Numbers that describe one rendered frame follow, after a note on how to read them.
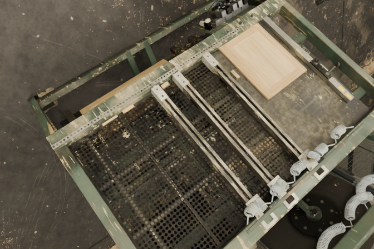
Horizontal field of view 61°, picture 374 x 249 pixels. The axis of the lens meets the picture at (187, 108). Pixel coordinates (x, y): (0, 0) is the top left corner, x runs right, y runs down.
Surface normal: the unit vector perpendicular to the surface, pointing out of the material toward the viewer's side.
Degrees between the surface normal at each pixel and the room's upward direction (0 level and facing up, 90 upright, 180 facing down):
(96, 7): 0
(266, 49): 55
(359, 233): 90
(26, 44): 0
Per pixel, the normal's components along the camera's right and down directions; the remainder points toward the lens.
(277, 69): 0.07, -0.42
